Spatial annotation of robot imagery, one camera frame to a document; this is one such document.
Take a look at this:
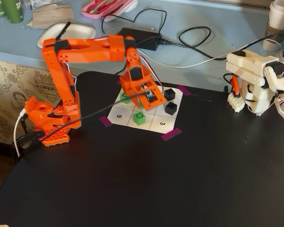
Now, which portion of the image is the small dark red block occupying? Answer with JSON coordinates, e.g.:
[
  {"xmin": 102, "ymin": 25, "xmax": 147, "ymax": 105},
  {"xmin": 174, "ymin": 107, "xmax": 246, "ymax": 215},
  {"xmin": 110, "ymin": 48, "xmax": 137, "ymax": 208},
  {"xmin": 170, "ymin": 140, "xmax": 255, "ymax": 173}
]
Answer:
[{"xmin": 160, "ymin": 127, "xmax": 182, "ymax": 142}]

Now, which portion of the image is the white square plate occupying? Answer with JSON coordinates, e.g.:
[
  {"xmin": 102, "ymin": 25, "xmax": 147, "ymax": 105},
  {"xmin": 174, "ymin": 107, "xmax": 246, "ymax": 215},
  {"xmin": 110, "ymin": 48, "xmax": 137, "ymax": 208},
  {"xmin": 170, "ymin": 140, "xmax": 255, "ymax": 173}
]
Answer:
[{"xmin": 37, "ymin": 23, "xmax": 97, "ymax": 48}]

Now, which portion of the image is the pink pencil case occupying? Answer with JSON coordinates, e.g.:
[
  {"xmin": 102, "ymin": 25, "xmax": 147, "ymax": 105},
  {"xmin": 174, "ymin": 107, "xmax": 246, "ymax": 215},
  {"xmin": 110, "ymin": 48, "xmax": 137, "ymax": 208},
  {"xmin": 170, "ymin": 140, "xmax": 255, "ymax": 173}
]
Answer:
[{"xmin": 80, "ymin": 0, "xmax": 138, "ymax": 19}]

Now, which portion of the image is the floral patterned fabric panel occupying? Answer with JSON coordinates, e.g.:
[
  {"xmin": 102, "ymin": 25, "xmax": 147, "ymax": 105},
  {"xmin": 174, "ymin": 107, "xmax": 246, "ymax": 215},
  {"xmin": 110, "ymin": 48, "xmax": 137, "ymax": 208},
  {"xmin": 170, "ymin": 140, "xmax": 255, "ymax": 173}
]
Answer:
[{"xmin": 0, "ymin": 58, "xmax": 60, "ymax": 145}]

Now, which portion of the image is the black plastic fork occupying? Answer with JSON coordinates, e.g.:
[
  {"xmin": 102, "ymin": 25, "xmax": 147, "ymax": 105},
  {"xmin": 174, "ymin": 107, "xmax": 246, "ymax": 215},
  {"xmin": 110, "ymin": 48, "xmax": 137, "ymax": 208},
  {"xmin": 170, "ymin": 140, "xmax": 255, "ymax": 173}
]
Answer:
[{"xmin": 54, "ymin": 21, "xmax": 71, "ymax": 40}]

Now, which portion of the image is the black table clamp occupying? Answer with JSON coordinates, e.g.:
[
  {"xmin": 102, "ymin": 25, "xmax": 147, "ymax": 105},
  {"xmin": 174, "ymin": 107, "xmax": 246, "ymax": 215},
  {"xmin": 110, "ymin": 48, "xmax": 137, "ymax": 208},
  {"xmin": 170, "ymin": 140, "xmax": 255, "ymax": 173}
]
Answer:
[{"xmin": 13, "ymin": 130, "xmax": 45, "ymax": 152}]

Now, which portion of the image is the black camera cable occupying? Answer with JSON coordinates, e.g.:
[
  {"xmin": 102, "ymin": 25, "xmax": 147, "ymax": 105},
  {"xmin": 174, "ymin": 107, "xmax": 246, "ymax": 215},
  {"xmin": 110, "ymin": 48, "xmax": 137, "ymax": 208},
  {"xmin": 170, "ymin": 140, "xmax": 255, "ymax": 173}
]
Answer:
[{"xmin": 39, "ymin": 91, "xmax": 152, "ymax": 142}]

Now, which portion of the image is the long white cable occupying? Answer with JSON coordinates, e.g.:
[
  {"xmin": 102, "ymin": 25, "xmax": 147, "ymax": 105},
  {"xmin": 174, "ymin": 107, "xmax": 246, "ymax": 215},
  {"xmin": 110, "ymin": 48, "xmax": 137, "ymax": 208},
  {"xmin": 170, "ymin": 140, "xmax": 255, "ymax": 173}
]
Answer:
[{"xmin": 94, "ymin": 26, "xmax": 284, "ymax": 69}]

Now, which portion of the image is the tall green paper cup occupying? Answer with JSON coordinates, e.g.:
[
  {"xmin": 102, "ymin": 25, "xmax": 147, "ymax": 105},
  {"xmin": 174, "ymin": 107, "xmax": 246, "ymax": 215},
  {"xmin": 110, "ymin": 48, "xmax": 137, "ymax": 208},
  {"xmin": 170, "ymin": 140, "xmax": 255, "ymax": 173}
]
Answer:
[{"xmin": 5, "ymin": 0, "xmax": 24, "ymax": 24}]

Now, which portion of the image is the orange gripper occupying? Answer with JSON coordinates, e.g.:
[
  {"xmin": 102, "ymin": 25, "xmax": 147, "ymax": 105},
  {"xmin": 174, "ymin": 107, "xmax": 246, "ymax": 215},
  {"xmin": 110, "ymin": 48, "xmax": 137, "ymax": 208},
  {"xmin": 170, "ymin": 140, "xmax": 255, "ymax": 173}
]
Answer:
[{"xmin": 119, "ymin": 66, "xmax": 157, "ymax": 109}]

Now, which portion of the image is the clear plastic bottle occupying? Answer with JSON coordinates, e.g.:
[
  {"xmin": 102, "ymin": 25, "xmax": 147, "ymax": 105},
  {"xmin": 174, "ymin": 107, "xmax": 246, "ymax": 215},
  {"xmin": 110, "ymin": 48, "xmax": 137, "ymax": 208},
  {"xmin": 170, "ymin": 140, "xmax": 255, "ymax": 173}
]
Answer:
[{"xmin": 23, "ymin": 0, "xmax": 62, "ymax": 10}]

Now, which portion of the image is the small orange clamp piece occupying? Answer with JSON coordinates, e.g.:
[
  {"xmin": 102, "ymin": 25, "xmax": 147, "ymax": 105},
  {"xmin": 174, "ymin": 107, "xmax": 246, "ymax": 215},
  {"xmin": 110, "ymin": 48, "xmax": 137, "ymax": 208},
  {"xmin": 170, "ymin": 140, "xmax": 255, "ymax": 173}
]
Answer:
[{"xmin": 230, "ymin": 75, "xmax": 241, "ymax": 98}]

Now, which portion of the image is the white paper coffee cup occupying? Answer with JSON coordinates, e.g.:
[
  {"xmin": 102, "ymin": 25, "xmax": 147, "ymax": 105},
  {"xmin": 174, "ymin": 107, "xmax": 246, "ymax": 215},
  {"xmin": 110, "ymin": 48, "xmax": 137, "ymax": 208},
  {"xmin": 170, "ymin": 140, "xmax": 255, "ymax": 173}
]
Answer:
[{"xmin": 262, "ymin": 0, "xmax": 284, "ymax": 52}]

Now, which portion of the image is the thin black looped cable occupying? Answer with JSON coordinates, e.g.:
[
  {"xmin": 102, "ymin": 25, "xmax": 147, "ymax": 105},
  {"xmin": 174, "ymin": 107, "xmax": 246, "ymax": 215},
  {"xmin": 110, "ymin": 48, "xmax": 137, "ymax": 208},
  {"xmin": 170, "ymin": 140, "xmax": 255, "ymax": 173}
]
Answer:
[{"xmin": 101, "ymin": 8, "xmax": 168, "ymax": 75}]

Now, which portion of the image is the white studded block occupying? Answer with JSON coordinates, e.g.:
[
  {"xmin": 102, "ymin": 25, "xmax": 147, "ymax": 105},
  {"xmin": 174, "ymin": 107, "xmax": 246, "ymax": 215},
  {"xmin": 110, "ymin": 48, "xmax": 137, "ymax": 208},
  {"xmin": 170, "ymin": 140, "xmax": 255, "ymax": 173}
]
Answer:
[{"xmin": 228, "ymin": 92, "xmax": 246, "ymax": 113}]

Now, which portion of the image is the black power adapter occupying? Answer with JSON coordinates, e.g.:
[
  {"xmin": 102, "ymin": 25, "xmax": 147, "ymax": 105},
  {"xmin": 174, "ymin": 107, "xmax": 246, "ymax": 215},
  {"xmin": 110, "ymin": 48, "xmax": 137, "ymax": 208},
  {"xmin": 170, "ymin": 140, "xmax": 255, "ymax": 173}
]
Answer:
[{"xmin": 118, "ymin": 27, "xmax": 163, "ymax": 51}]

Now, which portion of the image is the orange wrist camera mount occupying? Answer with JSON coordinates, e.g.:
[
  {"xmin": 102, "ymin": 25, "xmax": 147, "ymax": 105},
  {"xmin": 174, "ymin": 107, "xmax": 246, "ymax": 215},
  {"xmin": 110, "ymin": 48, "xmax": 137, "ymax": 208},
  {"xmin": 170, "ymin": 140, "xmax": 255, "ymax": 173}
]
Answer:
[{"xmin": 140, "ymin": 86, "xmax": 166, "ymax": 111}]

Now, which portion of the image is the brown paper napkin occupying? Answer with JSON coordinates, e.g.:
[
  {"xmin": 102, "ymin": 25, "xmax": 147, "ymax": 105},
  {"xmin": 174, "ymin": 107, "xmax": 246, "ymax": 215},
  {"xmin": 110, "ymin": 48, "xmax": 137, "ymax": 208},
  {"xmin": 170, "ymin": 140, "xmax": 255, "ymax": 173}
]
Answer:
[{"xmin": 27, "ymin": 3, "xmax": 75, "ymax": 29}]

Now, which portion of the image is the white usb cable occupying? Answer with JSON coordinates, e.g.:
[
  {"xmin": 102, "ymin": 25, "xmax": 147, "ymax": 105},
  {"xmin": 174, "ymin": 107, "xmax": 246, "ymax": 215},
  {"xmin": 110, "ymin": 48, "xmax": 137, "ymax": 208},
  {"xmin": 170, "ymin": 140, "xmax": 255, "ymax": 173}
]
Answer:
[{"xmin": 13, "ymin": 109, "xmax": 27, "ymax": 159}]

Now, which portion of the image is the white numbered grid paper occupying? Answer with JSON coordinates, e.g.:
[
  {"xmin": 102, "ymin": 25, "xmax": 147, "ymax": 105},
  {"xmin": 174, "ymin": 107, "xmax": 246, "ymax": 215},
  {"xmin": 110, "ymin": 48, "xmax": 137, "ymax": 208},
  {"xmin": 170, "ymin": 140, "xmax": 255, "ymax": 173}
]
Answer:
[{"xmin": 107, "ymin": 81, "xmax": 183, "ymax": 131}]

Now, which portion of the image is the black power cord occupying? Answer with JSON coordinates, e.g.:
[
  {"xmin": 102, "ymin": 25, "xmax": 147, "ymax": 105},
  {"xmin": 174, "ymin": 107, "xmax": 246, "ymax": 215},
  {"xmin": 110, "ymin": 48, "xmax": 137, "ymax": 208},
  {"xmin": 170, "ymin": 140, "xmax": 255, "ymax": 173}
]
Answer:
[{"xmin": 160, "ymin": 26, "xmax": 229, "ymax": 60}]

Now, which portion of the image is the black cube with cross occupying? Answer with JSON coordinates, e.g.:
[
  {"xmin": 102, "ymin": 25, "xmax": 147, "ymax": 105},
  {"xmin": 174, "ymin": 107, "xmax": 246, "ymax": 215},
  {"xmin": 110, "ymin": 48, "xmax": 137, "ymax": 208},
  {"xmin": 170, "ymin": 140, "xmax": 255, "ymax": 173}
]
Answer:
[
  {"xmin": 165, "ymin": 102, "xmax": 178, "ymax": 116},
  {"xmin": 163, "ymin": 87, "xmax": 176, "ymax": 101}
]

